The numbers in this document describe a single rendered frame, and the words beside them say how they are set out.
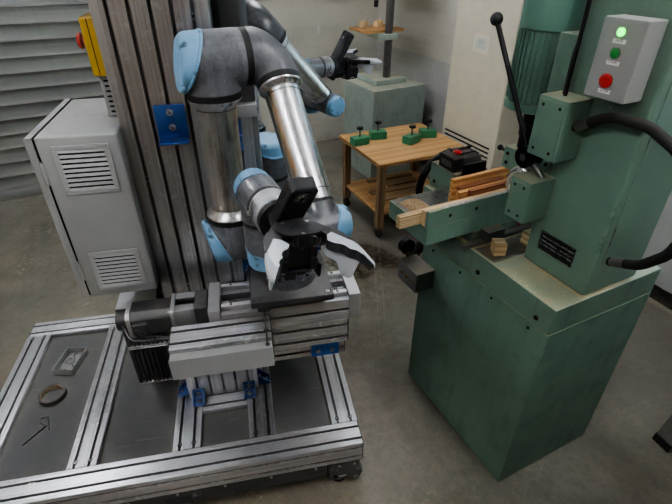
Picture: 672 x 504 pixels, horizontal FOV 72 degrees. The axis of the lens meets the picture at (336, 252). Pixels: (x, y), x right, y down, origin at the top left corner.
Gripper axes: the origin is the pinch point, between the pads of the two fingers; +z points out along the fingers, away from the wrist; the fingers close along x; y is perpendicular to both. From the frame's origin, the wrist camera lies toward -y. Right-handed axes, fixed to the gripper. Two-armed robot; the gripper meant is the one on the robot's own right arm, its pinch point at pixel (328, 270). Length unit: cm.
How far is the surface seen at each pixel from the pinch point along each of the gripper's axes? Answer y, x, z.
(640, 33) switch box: -32, -72, -18
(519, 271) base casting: 33, -81, -31
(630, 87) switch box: -22, -75, -17
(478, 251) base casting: 34, -77, -44
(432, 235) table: 28, -61, -49
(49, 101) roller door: 65, 52, -347
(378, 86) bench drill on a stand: 30, -172, -270
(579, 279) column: 28, -87, -17
